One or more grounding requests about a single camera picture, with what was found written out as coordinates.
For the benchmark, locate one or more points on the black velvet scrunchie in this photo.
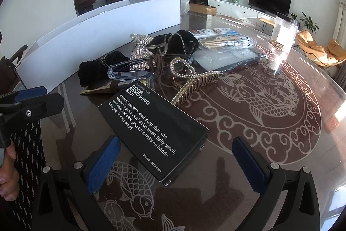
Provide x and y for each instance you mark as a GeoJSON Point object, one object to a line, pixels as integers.
{"type": "Point", "coordinates": [92, 72]}

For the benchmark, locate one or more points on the orange lounge chair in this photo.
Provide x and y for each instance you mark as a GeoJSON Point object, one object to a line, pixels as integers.
{"type": "Point", "coordinates": [309, 43]}
{"type": "Point", "coordinates": [335, 53]}

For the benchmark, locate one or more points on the cardboard box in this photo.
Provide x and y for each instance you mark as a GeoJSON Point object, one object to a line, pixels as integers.
{"type": "Point", "coordinates": [202, 9]}

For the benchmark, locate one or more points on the black printed box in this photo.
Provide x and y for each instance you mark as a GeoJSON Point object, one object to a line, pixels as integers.
{"type": "Point", "coordinates": [151, 133]}

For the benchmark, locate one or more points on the small potted plant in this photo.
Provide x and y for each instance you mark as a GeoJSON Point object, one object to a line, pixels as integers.
{"type": "Point", "coordinates": [293, 16]}

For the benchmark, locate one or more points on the rhinestone bow hair clip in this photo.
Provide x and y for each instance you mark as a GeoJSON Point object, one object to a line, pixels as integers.
{"type": "Point", "coordinates": [140, 55]}

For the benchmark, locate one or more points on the dark chair back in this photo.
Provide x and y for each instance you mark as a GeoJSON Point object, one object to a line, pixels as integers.
{"type": "Point", "coordinates": [8, 76]}

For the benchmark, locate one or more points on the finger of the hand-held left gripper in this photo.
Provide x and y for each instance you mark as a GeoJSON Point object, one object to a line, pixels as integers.
{"type": "Point", "coordinates": [40, 106]}
{"type": "Point", "coordinates": [31, 94]}

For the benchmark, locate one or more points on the blue white long box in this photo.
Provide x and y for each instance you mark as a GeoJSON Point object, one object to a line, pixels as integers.
{"type": "Point", "coordinates": [213, 32]}

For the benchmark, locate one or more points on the grey curtain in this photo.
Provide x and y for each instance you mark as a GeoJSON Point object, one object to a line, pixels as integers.
{"type": "Point", "coordinates": [341, 71]}

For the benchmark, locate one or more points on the brown pieces pile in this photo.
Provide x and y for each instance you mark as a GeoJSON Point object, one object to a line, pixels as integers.
{"type": "Point", "coordinates": [278, 44]}

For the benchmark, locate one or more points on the pearl gold striped hair clip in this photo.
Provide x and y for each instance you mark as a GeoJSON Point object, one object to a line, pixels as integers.
{"type": "Point", "coordinates": [200, 82]}

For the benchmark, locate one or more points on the black white-patterned clothing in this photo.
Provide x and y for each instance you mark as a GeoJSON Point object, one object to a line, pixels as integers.
{"type": "Point", "coordinates": [27, 144]}

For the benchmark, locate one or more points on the wrapped wooden chopsticks pack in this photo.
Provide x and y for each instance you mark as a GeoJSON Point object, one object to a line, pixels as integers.
{"type": "Point", "coordinates": [224, 43]}

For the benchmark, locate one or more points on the white curtain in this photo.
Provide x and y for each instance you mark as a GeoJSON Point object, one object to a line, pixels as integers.
{"type": "Point", "coordinates": [341, 17]}

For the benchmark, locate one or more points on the clear plastic bag, dark sheet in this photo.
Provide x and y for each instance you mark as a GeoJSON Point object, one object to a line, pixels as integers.
{"type": "Point", "coordinates": [227, 62]}

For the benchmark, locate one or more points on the clear plastic jar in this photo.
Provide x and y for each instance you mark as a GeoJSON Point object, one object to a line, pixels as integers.
{"type": "Point", "coordinates": [285, 30]}

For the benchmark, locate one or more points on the person's left hand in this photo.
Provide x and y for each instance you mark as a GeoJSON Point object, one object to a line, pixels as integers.
{"type": "Point", "coordinates": [10, 179]}

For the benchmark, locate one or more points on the white partition board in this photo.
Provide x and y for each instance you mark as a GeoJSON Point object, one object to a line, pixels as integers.
{"type": "Point", "coordinates": [81, 38]}

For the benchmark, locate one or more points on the glass desktop with fish pattern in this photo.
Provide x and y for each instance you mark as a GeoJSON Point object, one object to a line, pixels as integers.
{"type": "Point", "coordinates": [270, 139]}

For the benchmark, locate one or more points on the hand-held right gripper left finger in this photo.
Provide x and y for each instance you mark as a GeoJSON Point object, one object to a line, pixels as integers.
{"type": "Point", "coordinates": [104, 163]}

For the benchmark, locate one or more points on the white television cabinet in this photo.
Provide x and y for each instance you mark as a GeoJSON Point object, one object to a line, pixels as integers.
{"type": "Point", "coordinates": [238, 9]}

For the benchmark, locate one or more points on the large leafy potted plant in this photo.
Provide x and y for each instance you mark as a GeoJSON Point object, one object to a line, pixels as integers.
{"type": "Point", "coordinates": [308, 23]}

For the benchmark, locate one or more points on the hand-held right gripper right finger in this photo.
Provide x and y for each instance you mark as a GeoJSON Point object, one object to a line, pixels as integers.
{"type": "Point", "coordinates": [250, 166]}

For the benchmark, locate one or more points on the clear rimless eyeglasses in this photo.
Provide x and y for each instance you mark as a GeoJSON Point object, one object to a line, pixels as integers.
{"type": "Point", "coordinates": [127, 72]}

